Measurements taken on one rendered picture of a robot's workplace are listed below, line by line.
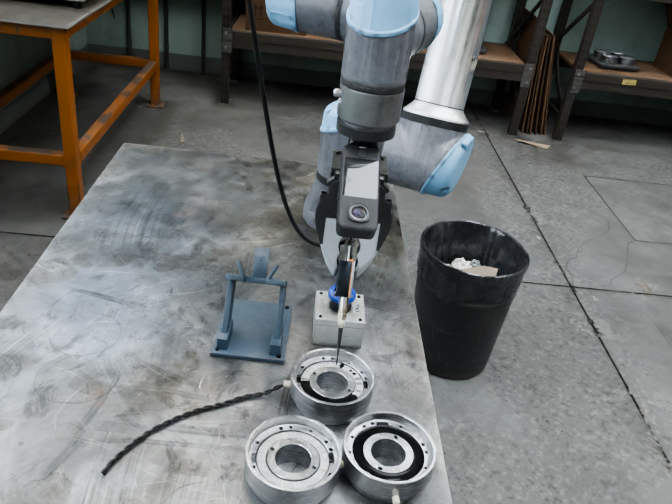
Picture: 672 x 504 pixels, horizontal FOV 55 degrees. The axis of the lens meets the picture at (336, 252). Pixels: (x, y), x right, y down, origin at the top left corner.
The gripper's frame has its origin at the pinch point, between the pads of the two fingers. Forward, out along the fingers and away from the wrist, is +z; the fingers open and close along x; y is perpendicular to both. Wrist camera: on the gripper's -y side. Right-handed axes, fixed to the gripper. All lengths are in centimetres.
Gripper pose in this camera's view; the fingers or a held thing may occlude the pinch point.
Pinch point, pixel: (345, 270)
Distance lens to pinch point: 85.5
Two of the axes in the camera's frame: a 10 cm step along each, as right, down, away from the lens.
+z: -1.2, 8.5, 5.2
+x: -9.9, -1.2, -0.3
